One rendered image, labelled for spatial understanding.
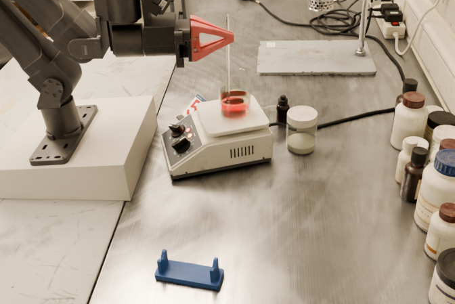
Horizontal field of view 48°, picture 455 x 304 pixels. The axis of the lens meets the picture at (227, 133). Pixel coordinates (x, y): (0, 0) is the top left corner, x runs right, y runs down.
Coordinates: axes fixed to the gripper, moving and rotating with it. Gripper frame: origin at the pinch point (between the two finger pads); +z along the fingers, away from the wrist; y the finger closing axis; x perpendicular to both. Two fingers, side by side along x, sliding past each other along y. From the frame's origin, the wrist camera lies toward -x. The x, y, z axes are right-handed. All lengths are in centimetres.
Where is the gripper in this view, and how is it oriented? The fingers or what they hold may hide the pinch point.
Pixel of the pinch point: (229, 37)
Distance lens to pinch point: 90.1
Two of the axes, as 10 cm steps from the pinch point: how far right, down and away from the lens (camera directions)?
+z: 10.0, -0.4, 0.5
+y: -0.6, -5.5, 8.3
